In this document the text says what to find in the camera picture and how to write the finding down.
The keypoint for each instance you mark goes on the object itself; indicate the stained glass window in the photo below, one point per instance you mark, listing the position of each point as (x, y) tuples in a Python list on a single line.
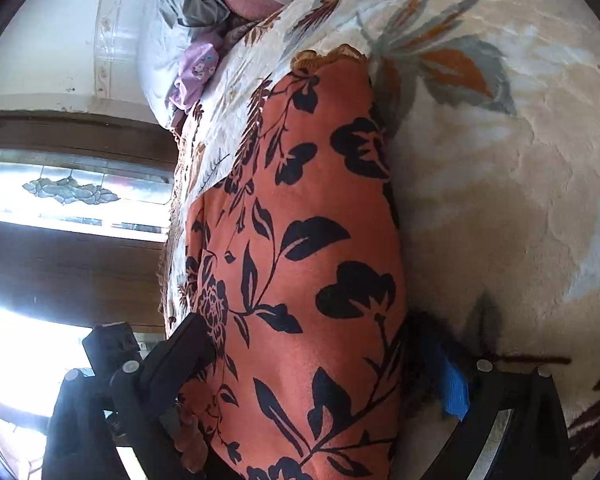
[(86, 195)]

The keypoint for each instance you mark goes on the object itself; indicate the cream leaf-pattern fleece blanket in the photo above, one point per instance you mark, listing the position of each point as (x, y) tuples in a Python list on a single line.
[(493, 110)]

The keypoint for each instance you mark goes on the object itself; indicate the light grey-blue pillow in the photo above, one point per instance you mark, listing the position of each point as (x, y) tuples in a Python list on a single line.
[(168, 28)]

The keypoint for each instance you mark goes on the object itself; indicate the orange black floral garment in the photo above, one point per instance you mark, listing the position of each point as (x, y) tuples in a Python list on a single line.
[(294, 262)]

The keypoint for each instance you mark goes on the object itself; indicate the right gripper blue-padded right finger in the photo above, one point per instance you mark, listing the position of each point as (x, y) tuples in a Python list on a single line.
[(469, 387)]

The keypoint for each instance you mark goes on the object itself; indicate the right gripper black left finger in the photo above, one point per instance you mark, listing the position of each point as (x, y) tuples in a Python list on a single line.
[(137, 401)]

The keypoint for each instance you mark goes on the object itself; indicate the purple floral cloth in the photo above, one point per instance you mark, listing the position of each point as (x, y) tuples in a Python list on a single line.
[(198, 64)]

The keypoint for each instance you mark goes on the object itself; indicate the left hand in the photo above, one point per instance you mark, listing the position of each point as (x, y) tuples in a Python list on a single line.
[(190, 442)]

